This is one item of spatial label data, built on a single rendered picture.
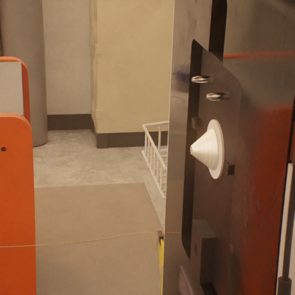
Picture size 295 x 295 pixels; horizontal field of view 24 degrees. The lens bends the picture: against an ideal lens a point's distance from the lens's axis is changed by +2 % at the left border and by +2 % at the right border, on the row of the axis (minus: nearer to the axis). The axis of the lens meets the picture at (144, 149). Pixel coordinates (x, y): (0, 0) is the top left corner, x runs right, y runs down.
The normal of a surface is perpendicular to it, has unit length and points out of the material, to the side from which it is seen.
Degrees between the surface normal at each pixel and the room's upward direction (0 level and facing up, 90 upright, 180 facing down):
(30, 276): 90
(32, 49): 90
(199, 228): 0
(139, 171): 0
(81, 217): 0
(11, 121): 90
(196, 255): 90
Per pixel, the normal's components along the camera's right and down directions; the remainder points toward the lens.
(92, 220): 0.03, -0.93
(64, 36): 0.17, 0.37
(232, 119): -0.99, 0.04
